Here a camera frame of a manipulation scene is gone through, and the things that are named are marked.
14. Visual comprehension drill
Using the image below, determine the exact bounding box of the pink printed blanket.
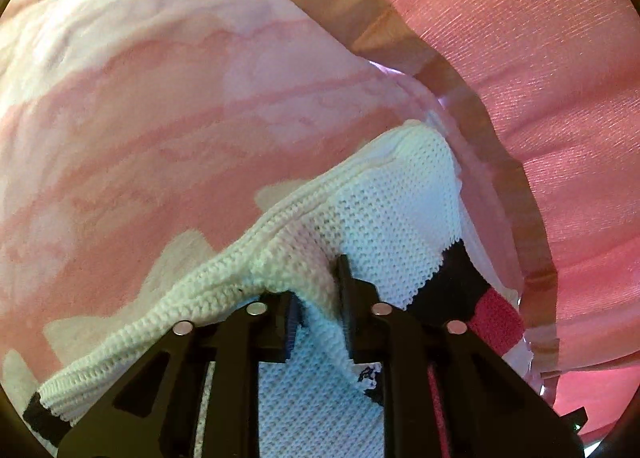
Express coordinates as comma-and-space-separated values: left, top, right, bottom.
0, 0, 526, 391

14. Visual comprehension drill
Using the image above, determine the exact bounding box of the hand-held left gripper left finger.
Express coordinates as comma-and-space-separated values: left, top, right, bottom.
57, 290, 305, 458

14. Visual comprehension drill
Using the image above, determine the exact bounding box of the white knit sweater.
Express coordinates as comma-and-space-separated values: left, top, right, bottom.
22, 120, 532, 458

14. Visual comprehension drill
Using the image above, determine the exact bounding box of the pink curtain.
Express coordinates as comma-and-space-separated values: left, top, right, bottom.
235, 0, 640, 436

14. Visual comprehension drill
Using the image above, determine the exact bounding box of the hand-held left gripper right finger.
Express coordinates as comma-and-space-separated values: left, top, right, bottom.
334, 254, 585, 458

